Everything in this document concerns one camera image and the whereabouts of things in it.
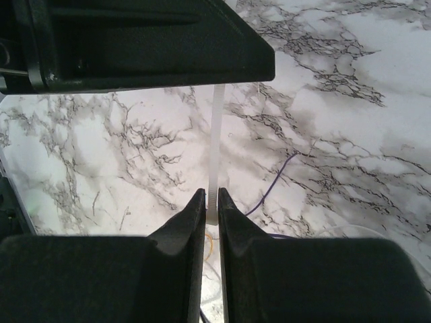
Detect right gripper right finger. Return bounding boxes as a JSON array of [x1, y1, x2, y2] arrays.
[[218, 188, 430, 322]]

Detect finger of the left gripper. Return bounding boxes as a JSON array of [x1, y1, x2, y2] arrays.
[[1, 1, 275, 94]]

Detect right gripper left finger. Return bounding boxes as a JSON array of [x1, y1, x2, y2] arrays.
[[1, 189, 205, 322]]

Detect purple wire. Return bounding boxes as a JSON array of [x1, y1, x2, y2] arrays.
[[199, 153, 299, 323]]

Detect yellow wire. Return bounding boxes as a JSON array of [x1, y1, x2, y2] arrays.
[[203, 234, 215, 262]]

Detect white plastic zip tie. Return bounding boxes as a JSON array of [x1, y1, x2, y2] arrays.
[[206, 84, 226, 225]]

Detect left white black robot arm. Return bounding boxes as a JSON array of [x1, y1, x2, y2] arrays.
[[1, 1, 275, 235]]

